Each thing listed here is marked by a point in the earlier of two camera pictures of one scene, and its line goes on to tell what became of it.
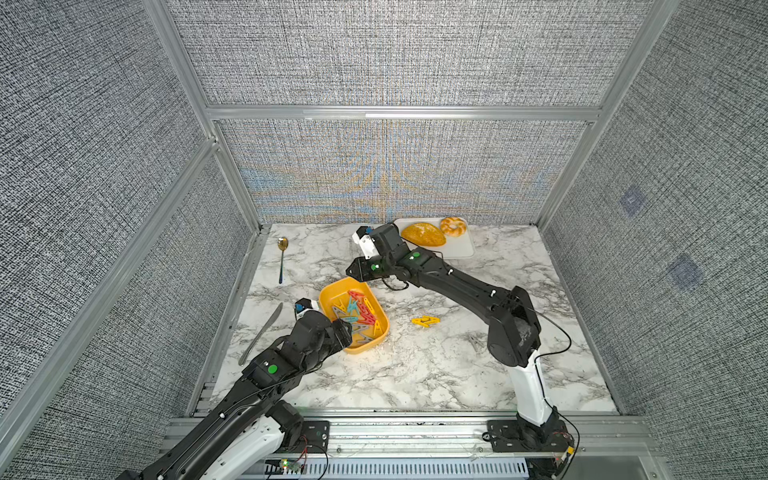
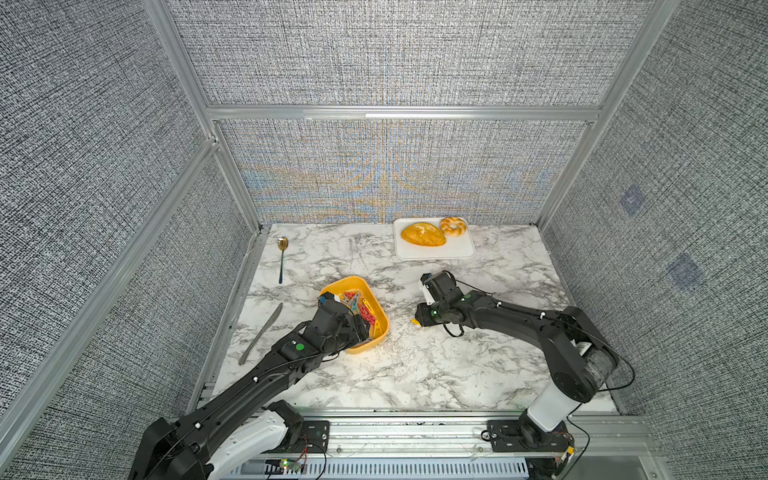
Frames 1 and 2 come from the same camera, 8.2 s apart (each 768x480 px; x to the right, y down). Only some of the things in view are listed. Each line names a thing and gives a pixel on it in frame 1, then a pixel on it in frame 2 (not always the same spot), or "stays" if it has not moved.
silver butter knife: (259, 335) stays
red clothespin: (368, 317) stays
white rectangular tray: (461, 246) stays
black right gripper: (361, 274) to (420, 314)
